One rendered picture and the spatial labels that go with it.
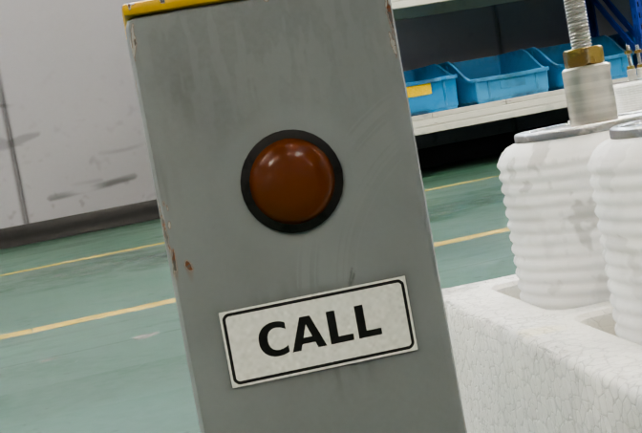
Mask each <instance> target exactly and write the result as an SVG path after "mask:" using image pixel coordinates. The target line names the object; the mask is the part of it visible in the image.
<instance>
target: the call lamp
mask: <svg viewBox="0 0 642 433"><path fill-rule="evenodd" d="M334 184H335V179H334V172H333V168H332V164H331V162H330V160H329V158H328V157H327V156H326V154H325V153H324V152H323V151H322V150H321V149H320V148H319V147H317V146H316V145H314V144H313V143H311V142H309V141H304V140H300V139H283V140H280V141H276V142H274V143H272V144H270V145H269V146H268V147H266V148H265V149H264V150H263V151H262V152H261V153H260V154H259V155H258V157H257V158H256V160H255V162H254V163H253V165H252V168H251V171H250V177H249V186H250V192H251V195H252V198H253V200H254V202H255V204H256V205H257V206H258V207H259V208H260V210H261V211H262V212H263V213H264V214H266V215H267V217H268V218H270V219H272V220H274V221H276V222H279V223H282V224H289V225H296V224H302V223H306V222H308V221H310V220H312V219H313V218H315V217H317V216H318V215H319V214H320V213H322V212H323V210H324V209H325V208H326V207H327V206H328V204H329V202H330V200H331V198H332V194H333V192H334Z"/></svg>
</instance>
